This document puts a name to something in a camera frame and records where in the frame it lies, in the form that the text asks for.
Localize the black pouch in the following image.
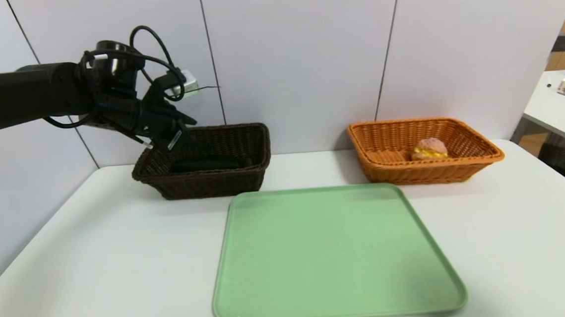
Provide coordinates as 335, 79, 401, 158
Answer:
169, 154, 244, 175

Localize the cream puff bun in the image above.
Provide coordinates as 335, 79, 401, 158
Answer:
409, 136, 448, 161

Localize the dark brown wicker basket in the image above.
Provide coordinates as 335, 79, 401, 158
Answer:
128, 121, 274, 203

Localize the orange wicker basket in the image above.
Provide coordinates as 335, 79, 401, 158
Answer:
346, 112, 506, 190

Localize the light green plastic tray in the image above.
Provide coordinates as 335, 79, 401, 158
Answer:
204, 177, 469, 317

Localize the white side table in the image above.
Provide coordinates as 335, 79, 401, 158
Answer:
505, 70, 565, 158

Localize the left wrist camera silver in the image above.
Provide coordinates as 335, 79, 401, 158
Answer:
165, 68, 200, 100

